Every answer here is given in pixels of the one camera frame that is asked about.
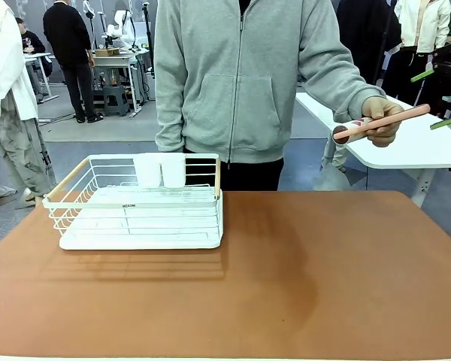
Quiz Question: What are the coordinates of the white plastic cutlery cup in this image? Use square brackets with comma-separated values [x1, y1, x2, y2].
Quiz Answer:
[160, 153, 187, 189]
[133, 153, 162, 189]

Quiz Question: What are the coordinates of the person in white bomber jacket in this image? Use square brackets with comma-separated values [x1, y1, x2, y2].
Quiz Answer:
[382, 0, 451, 107]

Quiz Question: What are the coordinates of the grey plastic step stool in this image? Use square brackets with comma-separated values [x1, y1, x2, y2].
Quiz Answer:
[101, 85, 131, 117]

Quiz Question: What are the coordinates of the person in dark coat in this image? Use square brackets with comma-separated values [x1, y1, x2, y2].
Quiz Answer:
[336, 0, 404, 86]

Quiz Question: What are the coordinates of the person in grey hoodie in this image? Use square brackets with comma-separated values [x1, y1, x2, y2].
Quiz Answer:
[153, 0, 362, 192]

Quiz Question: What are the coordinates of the white workbench desk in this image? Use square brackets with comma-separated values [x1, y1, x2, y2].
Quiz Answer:
[92, 47, 152, 114]

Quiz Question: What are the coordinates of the person's left hand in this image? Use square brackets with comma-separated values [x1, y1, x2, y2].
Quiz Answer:
[362, 96, 406, 148]

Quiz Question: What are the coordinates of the person's right forearm grey sleeve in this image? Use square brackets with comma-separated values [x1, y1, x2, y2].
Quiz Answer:
[153, 52, 191, 153]

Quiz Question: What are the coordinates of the person's left forearm grey sleeve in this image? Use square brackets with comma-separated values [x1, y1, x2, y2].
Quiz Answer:
[298, 44, 387, 114]

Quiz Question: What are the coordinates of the person in light grey trousers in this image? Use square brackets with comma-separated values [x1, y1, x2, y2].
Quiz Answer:
[319, 133, 350, 173]

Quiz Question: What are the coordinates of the standing person in black clothes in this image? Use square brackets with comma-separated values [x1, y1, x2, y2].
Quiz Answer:
[42, 0, 104, 124]

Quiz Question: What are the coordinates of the pink-handled lint roller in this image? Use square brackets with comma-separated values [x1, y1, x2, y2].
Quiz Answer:
[331, 103, 431, 146]

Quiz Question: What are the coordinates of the person in long white coat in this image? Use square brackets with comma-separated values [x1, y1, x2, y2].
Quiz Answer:
[0, 0, 58, 210]

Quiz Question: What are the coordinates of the black camera stand pole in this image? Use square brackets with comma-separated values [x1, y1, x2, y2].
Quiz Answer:
[141, 0, 156, 78]

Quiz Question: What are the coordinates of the white wire dish rack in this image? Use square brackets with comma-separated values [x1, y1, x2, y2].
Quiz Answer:
[41, 153, 225, 238]

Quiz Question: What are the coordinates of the seated person in dark top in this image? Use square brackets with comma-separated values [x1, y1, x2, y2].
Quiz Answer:
[14, 17, 54, 78]

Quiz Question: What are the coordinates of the white plastic drip tray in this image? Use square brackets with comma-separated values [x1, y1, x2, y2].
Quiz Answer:
[59, 186, 225, 251]

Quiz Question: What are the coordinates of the small white side desk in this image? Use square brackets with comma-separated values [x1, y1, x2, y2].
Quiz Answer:
[23, 51, 60, 105]

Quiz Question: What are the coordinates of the white rounded table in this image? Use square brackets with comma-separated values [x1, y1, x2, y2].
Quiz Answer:
[295, 92, 451, 208]

